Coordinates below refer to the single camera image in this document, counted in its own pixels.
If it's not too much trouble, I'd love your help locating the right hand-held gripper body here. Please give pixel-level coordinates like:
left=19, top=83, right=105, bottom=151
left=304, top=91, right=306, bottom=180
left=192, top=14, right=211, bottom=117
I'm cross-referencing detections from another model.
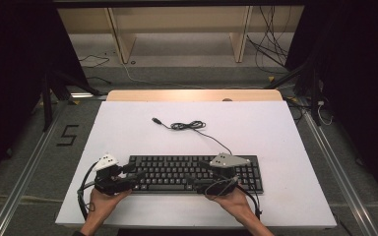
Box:
left=195, top=152, right=251, bottom=197

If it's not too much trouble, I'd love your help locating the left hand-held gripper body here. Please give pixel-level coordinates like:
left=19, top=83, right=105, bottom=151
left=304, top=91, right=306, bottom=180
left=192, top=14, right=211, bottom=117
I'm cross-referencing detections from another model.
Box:
left=93, top=153, right=137, bottom=197

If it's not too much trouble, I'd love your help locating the black computer keyboard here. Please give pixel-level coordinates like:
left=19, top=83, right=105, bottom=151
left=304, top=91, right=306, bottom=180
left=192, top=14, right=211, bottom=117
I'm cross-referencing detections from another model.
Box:
left=127, top=154, right=265, bottom=195

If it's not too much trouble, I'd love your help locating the person's left hand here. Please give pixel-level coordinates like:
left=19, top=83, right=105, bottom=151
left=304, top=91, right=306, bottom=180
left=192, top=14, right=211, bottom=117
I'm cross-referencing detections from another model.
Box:
left=84, top=189, right=133, bottom=225

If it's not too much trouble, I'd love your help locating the person's right hand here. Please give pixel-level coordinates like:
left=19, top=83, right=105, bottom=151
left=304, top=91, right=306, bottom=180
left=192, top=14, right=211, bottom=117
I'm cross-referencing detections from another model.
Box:
left=206, top=190, right=259, bottom=224

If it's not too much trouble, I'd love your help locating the black metal stand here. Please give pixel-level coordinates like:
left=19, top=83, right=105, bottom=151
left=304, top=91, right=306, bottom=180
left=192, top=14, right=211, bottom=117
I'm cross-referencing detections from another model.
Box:
left=264, top=58, right=323, bottom=127
left=39, top=70, right=103, bottom=132

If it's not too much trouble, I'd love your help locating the light wooden shelf unit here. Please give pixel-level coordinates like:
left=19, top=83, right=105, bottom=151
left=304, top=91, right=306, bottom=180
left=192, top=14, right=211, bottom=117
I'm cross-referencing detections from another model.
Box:
left=57, top=6, right=305, bottom=65

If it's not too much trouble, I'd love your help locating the black curtain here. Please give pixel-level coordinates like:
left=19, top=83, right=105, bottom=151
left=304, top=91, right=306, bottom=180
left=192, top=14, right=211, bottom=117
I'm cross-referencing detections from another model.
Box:
left=284, top=0, right=378, bottom=212
left=0, top=0, right=91, bottom=192

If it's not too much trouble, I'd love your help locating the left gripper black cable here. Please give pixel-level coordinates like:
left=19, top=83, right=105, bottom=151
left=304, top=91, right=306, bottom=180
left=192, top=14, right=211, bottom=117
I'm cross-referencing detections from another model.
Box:
left=76, top=161, right=100, bottom=221

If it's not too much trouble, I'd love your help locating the black keyboard cable with plug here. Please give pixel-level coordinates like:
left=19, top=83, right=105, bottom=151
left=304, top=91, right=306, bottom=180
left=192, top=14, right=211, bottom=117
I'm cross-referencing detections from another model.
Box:
left=151, top=117, right=234, bottom=157

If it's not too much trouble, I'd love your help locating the long aluminium floor rail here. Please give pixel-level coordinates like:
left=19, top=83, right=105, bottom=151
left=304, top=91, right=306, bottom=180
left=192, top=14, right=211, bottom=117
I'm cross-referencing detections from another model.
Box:
left=299, top=100, right=378, bottom=236
left=0, top=107, right=67, bottom=236

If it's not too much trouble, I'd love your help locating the white looped cable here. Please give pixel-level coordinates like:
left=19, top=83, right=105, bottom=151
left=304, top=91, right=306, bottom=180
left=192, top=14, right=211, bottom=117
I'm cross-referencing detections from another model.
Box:
left=317, top=97, right=335, bottom=127

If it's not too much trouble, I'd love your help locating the looped black floor cable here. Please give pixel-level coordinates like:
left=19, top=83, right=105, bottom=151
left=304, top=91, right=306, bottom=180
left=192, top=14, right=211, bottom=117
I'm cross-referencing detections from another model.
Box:
left=78, top=53, right=111, bottom=69

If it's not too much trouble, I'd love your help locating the bundle of black cables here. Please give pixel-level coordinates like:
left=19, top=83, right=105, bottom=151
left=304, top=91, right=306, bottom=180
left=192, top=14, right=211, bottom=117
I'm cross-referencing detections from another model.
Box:
left=245, top=5, right=293, bottom=73

